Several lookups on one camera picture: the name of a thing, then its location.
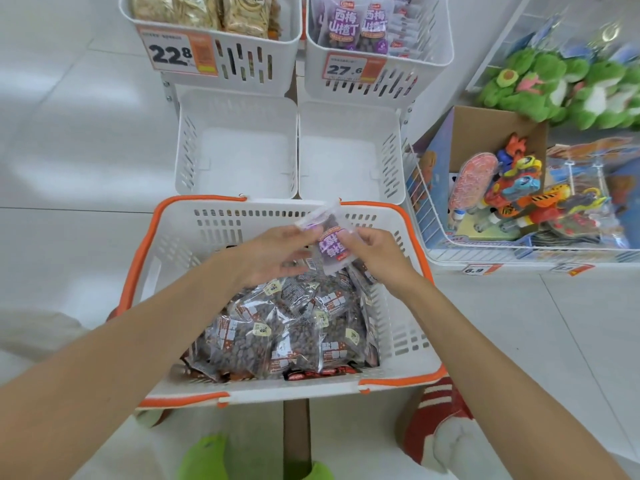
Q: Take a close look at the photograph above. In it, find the person's right hand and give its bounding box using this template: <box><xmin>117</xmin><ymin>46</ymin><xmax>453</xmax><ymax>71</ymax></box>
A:
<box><xmin>344</xmin><ymin>227</ymin><xmax>427</xmax><ymax>298</ymax></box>

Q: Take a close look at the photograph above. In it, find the person's left hand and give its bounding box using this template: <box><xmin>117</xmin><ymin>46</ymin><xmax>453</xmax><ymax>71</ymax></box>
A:
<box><xmin>226</xmin><ymin>225</ymin><xmax>327</xmax><ymax>291</ymax></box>

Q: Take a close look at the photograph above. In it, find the purple snack packet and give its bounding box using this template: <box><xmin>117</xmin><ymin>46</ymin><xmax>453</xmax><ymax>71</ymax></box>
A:
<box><xmin>295</xmin><ymin>201</ymin><xmax>362</xmax><ymax>276</ymax></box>

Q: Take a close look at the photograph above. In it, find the person's left forearm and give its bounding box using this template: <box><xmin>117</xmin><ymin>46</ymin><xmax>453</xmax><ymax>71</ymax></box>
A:
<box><xmin>0</xmin><ymin>251</ymin><xmax>248</xmax><ymax>480</ymax></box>

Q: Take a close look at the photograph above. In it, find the person's right forearm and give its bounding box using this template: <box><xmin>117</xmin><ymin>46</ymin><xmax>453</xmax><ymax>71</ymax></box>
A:
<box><xmin>395</xmin><ymin>275</ymin><xmax>632</xmax><ymax>480</ymax></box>

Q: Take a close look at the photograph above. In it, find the white basket with orange rim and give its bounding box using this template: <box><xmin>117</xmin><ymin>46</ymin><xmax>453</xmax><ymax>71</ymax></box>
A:
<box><xmin>116</xmin><ymin>195</ymin><xmax>448</xmax><ymax>410</ymax></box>

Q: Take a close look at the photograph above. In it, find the empty white slotted bin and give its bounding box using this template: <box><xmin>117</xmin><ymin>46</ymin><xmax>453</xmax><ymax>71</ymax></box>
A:
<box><xmin>175</xmin><ymin>87</ymin><xmax>299</xmax><ymax>200</ymax></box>
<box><xmin>297</xmin><ymin>100</ymin><xmax>407</xmax><ymax>205</ymax></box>

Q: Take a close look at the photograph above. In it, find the pile of dark snack packets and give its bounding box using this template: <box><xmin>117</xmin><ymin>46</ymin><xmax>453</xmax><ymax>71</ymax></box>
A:
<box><xmin>180</xmin><ymin>260</ymin><xmax>381</xmax><ymax>383</ymax></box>

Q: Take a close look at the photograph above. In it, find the pink toy in clear pack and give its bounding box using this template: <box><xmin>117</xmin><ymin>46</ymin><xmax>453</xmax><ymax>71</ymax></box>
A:
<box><xmin>447</xmin><ymin>152</ymin><xmax>501</xmax><ymax>215</ymax></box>

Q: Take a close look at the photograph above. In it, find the red snack packet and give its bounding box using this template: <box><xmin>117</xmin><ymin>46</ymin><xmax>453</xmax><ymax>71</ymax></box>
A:
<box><xmin>284</xmin><ymin>364</ymin><xmax>362</xmax><ymax>381</ymax></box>

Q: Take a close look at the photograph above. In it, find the cardboard box with blue print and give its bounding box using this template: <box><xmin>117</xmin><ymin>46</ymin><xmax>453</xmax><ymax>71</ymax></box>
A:
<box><xmin>407</xmin><ymin>106</ymin><xmax>550</xmax><ymax>245</ymax></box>

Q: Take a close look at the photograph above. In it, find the white and orange price tag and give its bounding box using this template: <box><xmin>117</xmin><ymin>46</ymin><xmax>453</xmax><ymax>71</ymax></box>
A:
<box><xmin>137</xmin><ymin>26</ymin><xmax>219</xmax><ymax>76</ymax></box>
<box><xmin>322</xmin><ymin>54</ymin><xmax>387</xmax><ymax>84</ymax></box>

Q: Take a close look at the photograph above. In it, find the colourful robot toy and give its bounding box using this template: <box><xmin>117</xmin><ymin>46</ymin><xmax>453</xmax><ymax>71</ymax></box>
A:
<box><xmin>482</xmin><ymin>134</ymin><xmax>546</xmax><ymax>210</ymax></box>

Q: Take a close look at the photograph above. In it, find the orange toy vehicle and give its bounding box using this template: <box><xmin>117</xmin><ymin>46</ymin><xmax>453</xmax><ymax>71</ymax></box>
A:
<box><xmin>497</xmin><ymin>184</ymin><xmax>573</xmax><ymax>230</ymax></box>

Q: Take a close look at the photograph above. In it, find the white bin with tan packets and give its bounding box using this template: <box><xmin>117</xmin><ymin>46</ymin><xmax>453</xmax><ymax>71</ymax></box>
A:
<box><xmin>118</xmin><ymin>0</ymin><xmax>303</xmax><ymax>98</ymax></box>

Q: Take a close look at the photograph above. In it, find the white bin with purple packets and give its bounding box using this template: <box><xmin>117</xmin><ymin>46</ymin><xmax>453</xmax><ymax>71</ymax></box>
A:
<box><xmin>304</xmin><ymin>0</ymin><xmax>455</xmax><ymax>109</ymax></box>

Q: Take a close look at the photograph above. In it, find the green plush toy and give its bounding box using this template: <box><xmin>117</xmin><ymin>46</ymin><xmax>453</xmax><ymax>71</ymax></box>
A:
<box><xmin>567</xmin><ymin>60</ymin><xmax>640</xmax><ymax>130</ymax></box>
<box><xmin>500</xmin><ymin>47</ymin><xmax>581</xmax><ymax>123</ymax></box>
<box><xmin>475</xmin><ymin>65</ymin><xmax>521</xmax><ymax>108</ymax></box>

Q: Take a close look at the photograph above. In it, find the row of purple packets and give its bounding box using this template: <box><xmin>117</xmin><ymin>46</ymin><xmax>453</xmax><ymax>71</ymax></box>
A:
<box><xmin>310</xmin><ymin>0</ymin><xmax>426</xmax><ymax>58</ymax></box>

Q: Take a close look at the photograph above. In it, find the toy set in clear pack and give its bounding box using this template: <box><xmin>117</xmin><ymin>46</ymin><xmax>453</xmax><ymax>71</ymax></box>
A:
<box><xmin>544</xmin><ymin>137</ymin><xmax>640</xmax><ymax>250</ymax></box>

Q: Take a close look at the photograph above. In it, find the tan snack packet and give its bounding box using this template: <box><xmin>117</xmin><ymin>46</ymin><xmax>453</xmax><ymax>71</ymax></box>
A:
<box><xmin>222</xmin><ymin>0</ymin><xmax>273</xmax><ymax>39</ymax></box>
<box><xmin>131</xmin><ymin>0</ymin><xmax>176</xmax><ymax>23</ymax></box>
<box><xmin>172</xmin><ymin>0</ymin><xmax>223</xmax><ymax>30</ymax></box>

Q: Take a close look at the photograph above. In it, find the green shoe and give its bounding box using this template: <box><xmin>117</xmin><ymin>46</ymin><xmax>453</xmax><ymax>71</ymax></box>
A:
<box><xmin>282</xmin><ymin>461</ymin><xmax>336</xmax><ymax>480</ymax></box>
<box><xmin>177</xmin><ymin>435</ymin><xmax>231</xmax><ymax>480</ymax></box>

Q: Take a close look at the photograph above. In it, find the white wire basket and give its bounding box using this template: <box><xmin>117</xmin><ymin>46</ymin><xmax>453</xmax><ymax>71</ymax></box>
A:
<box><xmin>402</xmin><ymin>140</ymin><xmax>640</xmax><ymax>268</ymax></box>

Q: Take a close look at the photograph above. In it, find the white metal rack post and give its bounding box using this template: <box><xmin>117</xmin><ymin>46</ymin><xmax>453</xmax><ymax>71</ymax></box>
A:
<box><xmin>402</xmin><ymin>102</ymin><xmax>417</xmax><ymax>145</ymax></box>
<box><xmin>161</xmin><ymin>75</ymin><xmax>177</xmax><ymax>115</ymax></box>

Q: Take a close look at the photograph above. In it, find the brown stand post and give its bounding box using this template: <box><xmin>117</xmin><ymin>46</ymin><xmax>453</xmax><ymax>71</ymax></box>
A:
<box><xmin>283</xmin><ymin>399</ymin><xmax>311</xmax><ymax>465</ymax></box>

